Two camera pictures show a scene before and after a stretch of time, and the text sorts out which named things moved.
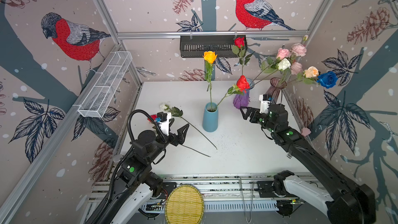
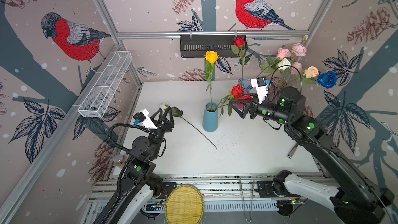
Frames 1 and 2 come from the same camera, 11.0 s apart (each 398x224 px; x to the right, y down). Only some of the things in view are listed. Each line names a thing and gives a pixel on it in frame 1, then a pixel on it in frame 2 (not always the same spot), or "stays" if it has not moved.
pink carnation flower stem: (296, 68) stays
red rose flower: (242, 85) -> (237, 94)
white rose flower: (176, 112) stays
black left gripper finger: (176, 140) -> (171, 122)
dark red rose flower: (239, 48) stays
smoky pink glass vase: (276, 84) stays
